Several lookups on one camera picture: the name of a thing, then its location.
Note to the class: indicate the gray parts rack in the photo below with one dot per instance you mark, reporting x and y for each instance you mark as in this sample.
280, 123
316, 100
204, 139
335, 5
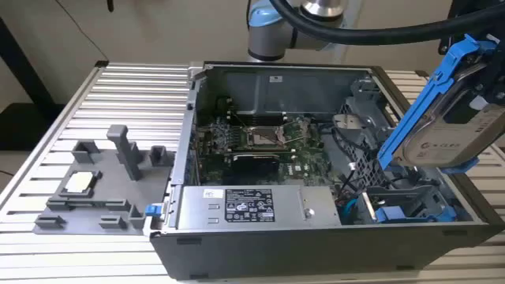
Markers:
107, 204

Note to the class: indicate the silver power supply box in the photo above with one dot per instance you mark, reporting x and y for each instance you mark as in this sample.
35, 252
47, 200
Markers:
256, 204

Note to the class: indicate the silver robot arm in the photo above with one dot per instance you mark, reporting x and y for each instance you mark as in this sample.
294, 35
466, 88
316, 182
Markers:
268, 35

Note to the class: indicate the blue case latch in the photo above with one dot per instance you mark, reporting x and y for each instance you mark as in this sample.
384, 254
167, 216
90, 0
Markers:
154, 210

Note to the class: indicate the green motherboard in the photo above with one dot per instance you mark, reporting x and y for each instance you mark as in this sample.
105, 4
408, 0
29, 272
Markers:
304, 159

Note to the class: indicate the CPU socket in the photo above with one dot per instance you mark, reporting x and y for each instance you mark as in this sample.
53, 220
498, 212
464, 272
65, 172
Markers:
263, 136

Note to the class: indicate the black open PC case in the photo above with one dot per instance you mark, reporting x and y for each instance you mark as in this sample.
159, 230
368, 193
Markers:
316, 257

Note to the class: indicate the blue disk bay guide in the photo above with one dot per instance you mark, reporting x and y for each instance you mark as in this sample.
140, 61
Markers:
391, 213

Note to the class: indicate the hard disk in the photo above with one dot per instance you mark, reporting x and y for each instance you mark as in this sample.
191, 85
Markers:
442, 139

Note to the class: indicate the metal drive cage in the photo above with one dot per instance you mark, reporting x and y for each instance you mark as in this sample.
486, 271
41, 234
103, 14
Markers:
355, 139

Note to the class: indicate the CPU chip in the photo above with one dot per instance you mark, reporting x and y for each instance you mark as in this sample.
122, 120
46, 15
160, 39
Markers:
81, 181

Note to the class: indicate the black graphics card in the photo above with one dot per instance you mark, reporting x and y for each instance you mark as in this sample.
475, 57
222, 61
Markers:
252, 167

